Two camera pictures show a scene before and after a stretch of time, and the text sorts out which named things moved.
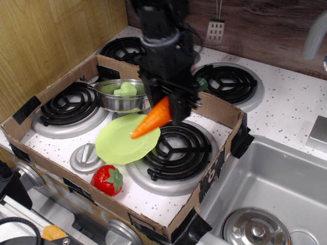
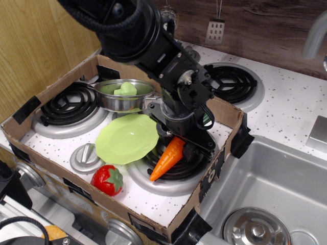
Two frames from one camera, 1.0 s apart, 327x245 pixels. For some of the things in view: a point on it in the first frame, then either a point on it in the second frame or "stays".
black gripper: [165, 65] → [189, 130]
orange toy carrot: [159, 116] → [171, 156]
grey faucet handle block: [318, 138] stays
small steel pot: [121, 95] stays
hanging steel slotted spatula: [216, 27] stays
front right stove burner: [181, 162] stays
